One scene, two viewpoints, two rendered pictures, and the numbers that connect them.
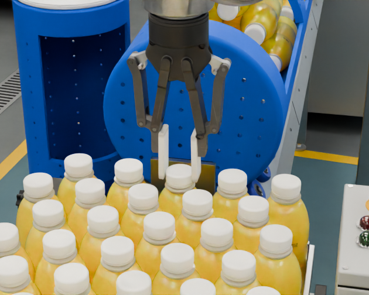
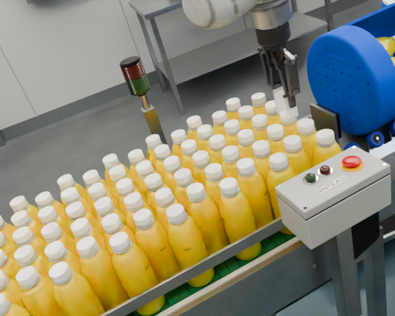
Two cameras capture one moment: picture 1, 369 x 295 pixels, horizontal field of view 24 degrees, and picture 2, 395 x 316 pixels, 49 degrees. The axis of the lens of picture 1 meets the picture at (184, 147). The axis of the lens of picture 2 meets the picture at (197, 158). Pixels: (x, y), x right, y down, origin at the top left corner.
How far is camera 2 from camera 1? 0.81 m
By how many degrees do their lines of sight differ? 54
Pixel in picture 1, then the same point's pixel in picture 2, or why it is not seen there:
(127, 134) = (316, 88)
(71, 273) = (187, 143)
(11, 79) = not seen: outside the picture
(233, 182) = (300, 125)
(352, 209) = (332, 160)
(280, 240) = (273, 161)
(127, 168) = (269, 105)
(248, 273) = (242, 170)
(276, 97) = (375, 83)
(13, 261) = (180, 132)
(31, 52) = not seen: hidden behind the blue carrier
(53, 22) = not seen: hidden behind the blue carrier
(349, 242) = (302, 175)
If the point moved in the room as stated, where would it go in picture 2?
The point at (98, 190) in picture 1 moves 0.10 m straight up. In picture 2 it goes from (244, 112) to (236, 78)
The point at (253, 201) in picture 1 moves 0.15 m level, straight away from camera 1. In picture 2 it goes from (293, 138) to (341, 110)
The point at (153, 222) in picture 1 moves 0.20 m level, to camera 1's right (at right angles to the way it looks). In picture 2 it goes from (241, 133) to (303, 159)
